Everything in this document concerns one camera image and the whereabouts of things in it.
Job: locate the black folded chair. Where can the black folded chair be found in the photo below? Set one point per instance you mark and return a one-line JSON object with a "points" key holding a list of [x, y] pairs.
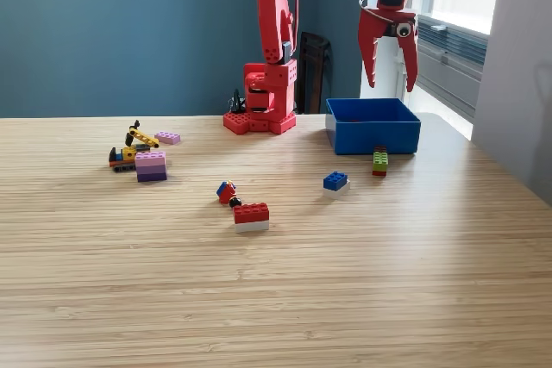
{"points": [[315, 79]]}

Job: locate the blue plastic bin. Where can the blue plastic bin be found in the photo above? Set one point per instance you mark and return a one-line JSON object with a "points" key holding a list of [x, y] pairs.
{"points": [[377, 135]]}

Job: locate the grey louvered window unit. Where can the grey louvered window unit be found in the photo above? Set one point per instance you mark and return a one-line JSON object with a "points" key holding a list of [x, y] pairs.
{"points": [[453, 49]]}

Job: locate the blue and white brick stack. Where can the blue and white brick stack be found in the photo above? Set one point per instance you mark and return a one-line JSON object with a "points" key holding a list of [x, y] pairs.
{"points": [[335, 182]]}

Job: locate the flat pink brick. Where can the flat pink brick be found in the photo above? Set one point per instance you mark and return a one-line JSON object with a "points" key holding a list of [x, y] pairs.
{"points": [[168, 138]]}

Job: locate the green and red brick stack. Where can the green and red brick stack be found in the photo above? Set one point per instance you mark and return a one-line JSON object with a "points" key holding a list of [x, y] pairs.
{"points": [[380, 161]]}

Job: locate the red and white brick stack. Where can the red and white brick stack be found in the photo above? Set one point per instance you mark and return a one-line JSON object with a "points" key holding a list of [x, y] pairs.
{"points": [[251, 215]]}

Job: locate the small yellow toy digger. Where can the small yellow toy digger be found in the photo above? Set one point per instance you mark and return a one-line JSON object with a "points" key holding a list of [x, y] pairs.
{"points": [[127, 154]]}

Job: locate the toy figure red shirt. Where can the toy figure red shirt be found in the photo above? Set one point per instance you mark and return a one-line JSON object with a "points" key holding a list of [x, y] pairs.
{"points": [[225, 193]]}

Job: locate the pink and purple brick stack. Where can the pink and purple brick stack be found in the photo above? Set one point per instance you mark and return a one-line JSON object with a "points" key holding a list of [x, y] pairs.
{"points": [[151, 167]]}

